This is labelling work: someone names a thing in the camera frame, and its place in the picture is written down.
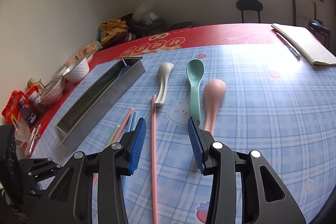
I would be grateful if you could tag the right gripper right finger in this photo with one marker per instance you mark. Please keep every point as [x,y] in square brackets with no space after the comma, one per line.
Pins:
[264,196]

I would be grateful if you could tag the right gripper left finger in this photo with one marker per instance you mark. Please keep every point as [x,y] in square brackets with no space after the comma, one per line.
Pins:
[68,198]

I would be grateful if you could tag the blue chopstick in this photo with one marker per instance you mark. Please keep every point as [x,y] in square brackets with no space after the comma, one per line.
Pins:
[132,122]

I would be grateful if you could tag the pink spoon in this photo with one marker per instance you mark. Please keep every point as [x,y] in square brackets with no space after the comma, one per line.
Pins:
[213,94]

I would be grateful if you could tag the green spoon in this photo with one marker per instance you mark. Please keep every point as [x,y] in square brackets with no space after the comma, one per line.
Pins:
[195,72]

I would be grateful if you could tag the white spoon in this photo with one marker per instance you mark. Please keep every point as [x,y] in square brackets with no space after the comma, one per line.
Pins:
[163,73]

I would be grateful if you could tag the small glass bottle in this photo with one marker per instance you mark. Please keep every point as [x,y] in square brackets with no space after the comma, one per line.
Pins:
[27,114]

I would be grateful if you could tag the red snack packet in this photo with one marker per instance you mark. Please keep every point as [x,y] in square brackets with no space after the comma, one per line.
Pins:
[11,112]

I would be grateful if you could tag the long pink chopstick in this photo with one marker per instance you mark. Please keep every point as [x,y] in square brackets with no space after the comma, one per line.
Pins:
[154,161]

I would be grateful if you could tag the plastic wrapped bowl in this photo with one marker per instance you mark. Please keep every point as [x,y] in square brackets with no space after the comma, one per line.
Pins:
[53,91]

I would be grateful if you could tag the small wooden figure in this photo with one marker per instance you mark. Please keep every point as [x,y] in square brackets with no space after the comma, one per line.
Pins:
[33,82]

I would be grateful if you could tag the blue plaid placemat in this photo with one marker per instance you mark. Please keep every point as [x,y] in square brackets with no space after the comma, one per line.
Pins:
[184,193]

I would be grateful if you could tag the white dimpled bowl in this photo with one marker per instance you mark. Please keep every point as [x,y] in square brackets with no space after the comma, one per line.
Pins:
[77,71]

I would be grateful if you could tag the red table mat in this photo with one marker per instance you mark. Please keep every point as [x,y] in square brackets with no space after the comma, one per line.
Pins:
[183,37]

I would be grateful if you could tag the stainless steel utensil tray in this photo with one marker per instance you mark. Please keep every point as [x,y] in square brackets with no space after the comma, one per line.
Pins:
[89,109]

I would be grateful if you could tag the silver pen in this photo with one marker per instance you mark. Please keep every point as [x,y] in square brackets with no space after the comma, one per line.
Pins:
[290,46]

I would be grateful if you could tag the tissue pack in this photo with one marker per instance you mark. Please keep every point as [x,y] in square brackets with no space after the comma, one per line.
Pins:
[90,48]

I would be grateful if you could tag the pile of clothes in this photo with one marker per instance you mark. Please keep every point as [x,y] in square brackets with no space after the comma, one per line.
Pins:
[116,31]

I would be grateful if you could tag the black rice cooker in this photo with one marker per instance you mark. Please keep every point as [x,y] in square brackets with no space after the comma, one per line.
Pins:
[317,27]

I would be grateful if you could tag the black trash bin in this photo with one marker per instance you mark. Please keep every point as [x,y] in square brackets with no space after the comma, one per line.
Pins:
[181,25]

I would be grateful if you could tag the black round stool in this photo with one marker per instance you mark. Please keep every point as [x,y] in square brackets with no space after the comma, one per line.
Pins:
[249,5]

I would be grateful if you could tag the white plastic bag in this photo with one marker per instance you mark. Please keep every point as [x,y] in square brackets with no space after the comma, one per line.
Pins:
[144,14]

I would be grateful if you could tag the dark wooden chair frame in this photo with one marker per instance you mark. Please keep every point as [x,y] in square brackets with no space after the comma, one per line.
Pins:
[303,12]

